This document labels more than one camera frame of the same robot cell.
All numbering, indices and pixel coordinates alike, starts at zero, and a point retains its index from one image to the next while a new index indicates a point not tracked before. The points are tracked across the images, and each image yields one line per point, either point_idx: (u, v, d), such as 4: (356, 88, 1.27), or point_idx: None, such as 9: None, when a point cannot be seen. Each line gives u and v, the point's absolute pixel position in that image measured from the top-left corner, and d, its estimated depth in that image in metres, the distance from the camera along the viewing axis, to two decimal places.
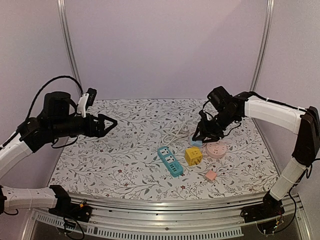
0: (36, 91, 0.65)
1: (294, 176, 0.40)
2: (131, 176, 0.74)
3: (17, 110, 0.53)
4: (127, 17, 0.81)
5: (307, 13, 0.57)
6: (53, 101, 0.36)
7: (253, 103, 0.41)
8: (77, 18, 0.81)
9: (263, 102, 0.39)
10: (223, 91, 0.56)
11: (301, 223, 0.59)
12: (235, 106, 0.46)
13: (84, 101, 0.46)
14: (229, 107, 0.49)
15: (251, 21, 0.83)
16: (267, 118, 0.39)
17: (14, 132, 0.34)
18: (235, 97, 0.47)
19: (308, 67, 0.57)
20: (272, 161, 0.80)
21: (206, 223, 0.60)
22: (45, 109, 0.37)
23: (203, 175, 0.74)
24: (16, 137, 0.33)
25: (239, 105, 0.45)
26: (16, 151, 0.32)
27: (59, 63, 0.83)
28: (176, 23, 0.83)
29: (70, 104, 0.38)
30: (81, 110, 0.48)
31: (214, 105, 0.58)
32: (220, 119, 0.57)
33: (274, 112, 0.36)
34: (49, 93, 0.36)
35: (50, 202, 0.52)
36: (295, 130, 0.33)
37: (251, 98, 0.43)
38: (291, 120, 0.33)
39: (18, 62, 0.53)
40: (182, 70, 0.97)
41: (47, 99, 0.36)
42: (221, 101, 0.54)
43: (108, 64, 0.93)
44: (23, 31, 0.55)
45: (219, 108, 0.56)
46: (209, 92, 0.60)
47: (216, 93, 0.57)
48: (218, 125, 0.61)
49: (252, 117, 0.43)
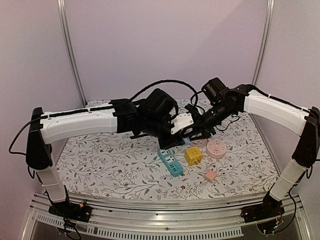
0: (34, 90, 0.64)
1: (295, 177, 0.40)
2: (131, 176, 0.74)
3: (16, 109, 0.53)
4: (127, 17, 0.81)
5: (308, 13, 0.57)
6: (163, 96, 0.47)
7: (254, 99, 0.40)
8: (77, 18, 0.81)
9: (266, 99, 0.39)
10: (219, 84, 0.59)
11: (301, 223, 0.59)
12: (234, 99, 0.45)
13: (186, 123, 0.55)
14: (229, 101, 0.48)
15: (251, 21, 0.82)
16: (268, 116, 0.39)
17: (106, 105, 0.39)
18: (234, 90, 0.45)
19: (308, 67, 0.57)
20: (272, 161, 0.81)
21: (206, 223, 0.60)
22: (150, 100, 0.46)
23: (203, 175, 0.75)
24: (109, 109, 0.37)
25: (239, 99, 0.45)
26: (101, 121, 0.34)
27: (59, 63, 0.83)
28: (176, 22, 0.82)
29: (172, 106, 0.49)
30: (175, 125, 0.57)
31: (209, 97, 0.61)
32: (217, 113, 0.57)
33: (277, 110, 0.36)
34: (159, 91, 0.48)
35: (60, 196, 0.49)
36: (297, 131, 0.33)
37: (251, 93, 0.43)
38: (293, 120, 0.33)
39: (17, 61, 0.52)
40: (182, 69, 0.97)
41: (158, 94, 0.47)
42: (217, 93, 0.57)
43: (109, 64, 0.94)
44: (23, 30, 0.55)
45: (215, 100, 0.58)
46: (205, 85, 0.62)
47: (212, 85, 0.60)
48: (214, 119, 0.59)
49: (252, 113, 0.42)
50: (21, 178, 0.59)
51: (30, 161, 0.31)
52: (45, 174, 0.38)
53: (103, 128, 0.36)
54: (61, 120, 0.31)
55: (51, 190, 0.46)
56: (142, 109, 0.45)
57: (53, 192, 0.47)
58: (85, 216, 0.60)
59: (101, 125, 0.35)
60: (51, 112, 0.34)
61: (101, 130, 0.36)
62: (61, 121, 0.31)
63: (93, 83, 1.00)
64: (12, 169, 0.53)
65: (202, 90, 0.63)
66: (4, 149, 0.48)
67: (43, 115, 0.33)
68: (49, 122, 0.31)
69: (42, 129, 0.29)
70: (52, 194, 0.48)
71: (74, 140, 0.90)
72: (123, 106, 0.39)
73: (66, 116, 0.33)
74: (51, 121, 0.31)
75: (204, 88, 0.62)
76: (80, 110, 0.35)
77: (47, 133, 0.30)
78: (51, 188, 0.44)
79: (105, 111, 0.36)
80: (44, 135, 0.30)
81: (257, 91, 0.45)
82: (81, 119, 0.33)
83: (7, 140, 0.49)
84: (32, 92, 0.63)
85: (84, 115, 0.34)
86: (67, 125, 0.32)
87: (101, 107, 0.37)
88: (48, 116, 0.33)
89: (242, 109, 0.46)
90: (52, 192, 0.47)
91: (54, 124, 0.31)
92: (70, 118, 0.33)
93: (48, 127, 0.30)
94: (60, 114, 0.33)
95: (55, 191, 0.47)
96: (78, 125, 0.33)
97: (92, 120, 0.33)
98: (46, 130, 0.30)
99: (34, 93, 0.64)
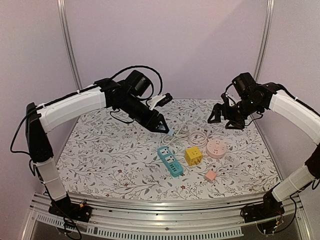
0: (35, 91, 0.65)
1: (298, 181, 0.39)
2: (131, 176, 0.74)
3: (18, 111, 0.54)
4: (127, 17, 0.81)
5: (308, 14, 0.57)
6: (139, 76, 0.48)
7: (281, 98, 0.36)
8: (77, 19, 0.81)
9: (292, 101, 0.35)
10: (251, 79, 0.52)
11: (301, 223, 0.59)
12: (261, 95, 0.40)
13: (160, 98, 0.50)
14: (255, 95, 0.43)
15: (251, 22, 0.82)
16: (290, 117, 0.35)
17: (90, 85, 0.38)
18: (263, 85, 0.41)
19: (309, 67, 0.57)
20: (272, 161, 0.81)
21: (206, 223, 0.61)
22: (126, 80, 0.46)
23: (203, 175, 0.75)
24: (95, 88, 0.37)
25: (266, 95, 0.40)
26: (93, 99, 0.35)
27: (59, 64, 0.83)
28: (176, 22, 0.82)
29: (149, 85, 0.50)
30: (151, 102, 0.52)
31: (238, 91, 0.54)
32: (243, 108, 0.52)
33: (297, 113, 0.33)
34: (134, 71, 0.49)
35: (60, 193, 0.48)
36: (316, 141, 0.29)
37: (280, 92, 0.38)
38: (314, 128, 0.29)
39: (17, 62, 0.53)
40: (182, 70, 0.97)
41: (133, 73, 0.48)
42: (247, 87, 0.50)
43: (110, 64, 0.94)
44: (23, 31, 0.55)
45: (244, 95, 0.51)
46: (236, 77, 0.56)
47: (243, 79, 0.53)
48: (239, 114, 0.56)
49: (276, 112, 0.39)
50: (21, 178, 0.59)
51: (34, 154, 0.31)
52: (46, 169, 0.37)
53: (94, 106, 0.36)
54: (57, 106, 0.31)
55: (52, 188, 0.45)
56: (124, 85, 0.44)
57: (55, 189, 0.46)
58: (85, 216, 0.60)
59: (92, 104, 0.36)
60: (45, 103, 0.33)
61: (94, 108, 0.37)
62: (57, 107, 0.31)
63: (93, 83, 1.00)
64: (12, 169, 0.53)
65: (232, 83, 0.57)
66: (4, 149, 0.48)
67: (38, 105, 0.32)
68: (45, 110, 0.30)
69: (40, 118, 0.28)
70: (53, 191, 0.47)
71: (74, 140, 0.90)
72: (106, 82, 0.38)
73: (59, 102, 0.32)
74: (47, 109, 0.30)
75: (234, 81, 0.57)
76: (71, 94, 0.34)
77: (46, 121, 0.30)
78: (51, 184, 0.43)
79: (93, 90, 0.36)
80: (43, 124, 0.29)
81: (285, 91, 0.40)
82: (75, 101, 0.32)
83: (7, 141, 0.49)
84: (33, 94, 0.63)
85: (76, 96, 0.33)
86: (63, 110, 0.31)
87: (88, 88, 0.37)
88: (44, 106, 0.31)
89: (267, 107, 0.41)
90: (54, 189, 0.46)
91: (51, 111, 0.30)
92: (64, 102, 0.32)
93: (46, 115, 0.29)
94: (55, 101, 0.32)
95: (57, 188, 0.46)
96: (73, 107, 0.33)
97: (85, 99, 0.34)
98: (45, 118, 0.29)
99: (35, 95, 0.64)
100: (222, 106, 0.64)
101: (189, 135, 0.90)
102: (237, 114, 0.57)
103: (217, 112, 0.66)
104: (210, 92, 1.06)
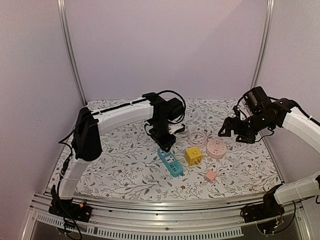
0: (34, 92, 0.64)
1: (305, 192, 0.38)
2: (131, 176, 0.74)
3: (16, 112, 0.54)
4: (127, 16, 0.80)
5: (309, 15, 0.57)
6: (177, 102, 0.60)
7: (295, 116, 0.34)
8: (77, 18, 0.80)
9: (306, 119, 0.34)
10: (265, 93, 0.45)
11: (301, 223, 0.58)
12: (274, 113, 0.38)
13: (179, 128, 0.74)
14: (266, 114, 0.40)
15: (252, 21, 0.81)
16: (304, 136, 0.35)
17: (139, 98, 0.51)
18: (276, 102, 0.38)
19: (310, 67, 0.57)
20: (272, 161, 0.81)
21: (206, 223, 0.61)
22: (171, 102, 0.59)
23: (203, 175, 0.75)
24: (143, 101, 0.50)
25: (280, 113, 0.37)
26: (141, 110, 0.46)
27: (59, 65, 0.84)
28: (176, 23, 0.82)
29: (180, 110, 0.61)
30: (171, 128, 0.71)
31: (249, 106, 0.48)
32: (253, 123, 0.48)
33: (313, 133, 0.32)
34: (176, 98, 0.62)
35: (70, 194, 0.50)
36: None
37: (293, 110, 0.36)
38: None
39: (15, 63, 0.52)
40: (182, 70, 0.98)
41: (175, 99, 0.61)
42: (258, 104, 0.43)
43: (110, 65, 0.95)
44: (21, 31, 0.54)
45: (255, 110, 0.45)
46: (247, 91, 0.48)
47: (255, 93, 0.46)
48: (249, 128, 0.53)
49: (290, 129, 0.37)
50: (21, 179, 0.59)
51: (85, 151, 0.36)
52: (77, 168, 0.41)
53: (141, 115, 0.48)
54: (112, 114, 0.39)
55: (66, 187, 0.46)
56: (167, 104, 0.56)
57: (62, 188, 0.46)
58: (87, 215, 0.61)
59: (139, 114, 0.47)
60: (99, 110, 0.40)
61: (137, 118, 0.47)
62: (112, 115, 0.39)
63: (94, 83, 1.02)
64: (10, 171, 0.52)
65: (243, 97, 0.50)
66: (4, 150, 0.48)
67: (94, 112, 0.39)
68: (102, 116, 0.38)
69: (99, 122, 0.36)
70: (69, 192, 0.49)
71: None
72: (152, 98, 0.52)
73: (113, 111, 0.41)
74: (103, 115, 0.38)
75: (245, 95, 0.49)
76: (124, 105, 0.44)
77: (102, 125, 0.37)
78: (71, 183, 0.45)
79: (142, 103, 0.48)
80: (99, 127, 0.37)
81: (299, 107, 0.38)
82: (129, 110, 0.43)
83: (7, 140, 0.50)
84: (32, 94, 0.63)
85: (128, 108, 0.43)
86: (117, 117, 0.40)
87: (137, 101, 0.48)
88: (100, 112, 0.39)
89: (280, 125, 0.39)
90: (64, 188, 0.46)
91: (107, 117, 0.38)
92: (117, 112, 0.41)
93: (103, 120, 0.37)
94: (108, 110, 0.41)
95: (68, 187, 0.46)
96: (124, 116, 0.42)
97: (135, 111, 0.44)
98: (101, 123, 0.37)
99: (34, 96, 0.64)
100: (233, 120, 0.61)
101: (189, 135, 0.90)
102: (248, 128, 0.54)
103: (228, 126, 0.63)
104: (210, 91, 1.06)
